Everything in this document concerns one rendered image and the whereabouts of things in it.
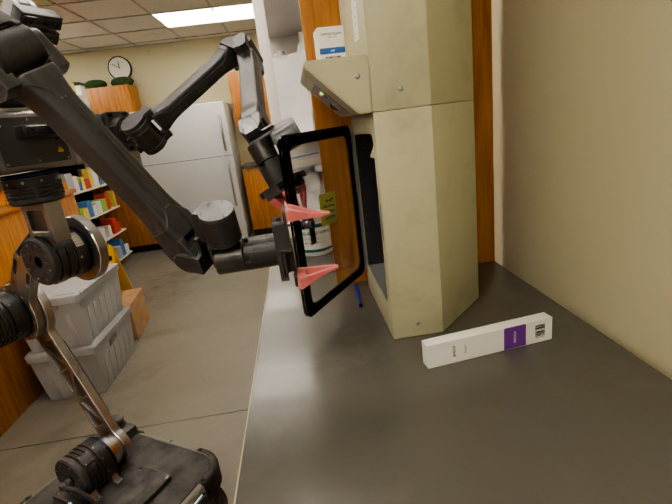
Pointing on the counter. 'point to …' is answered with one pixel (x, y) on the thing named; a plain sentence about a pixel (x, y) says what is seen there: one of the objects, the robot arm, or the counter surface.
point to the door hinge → (358, 196)
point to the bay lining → (369, 198)
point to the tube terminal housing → (421, 155)
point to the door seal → (297, 205)
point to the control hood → (341, 81)
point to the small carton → (329, 42)
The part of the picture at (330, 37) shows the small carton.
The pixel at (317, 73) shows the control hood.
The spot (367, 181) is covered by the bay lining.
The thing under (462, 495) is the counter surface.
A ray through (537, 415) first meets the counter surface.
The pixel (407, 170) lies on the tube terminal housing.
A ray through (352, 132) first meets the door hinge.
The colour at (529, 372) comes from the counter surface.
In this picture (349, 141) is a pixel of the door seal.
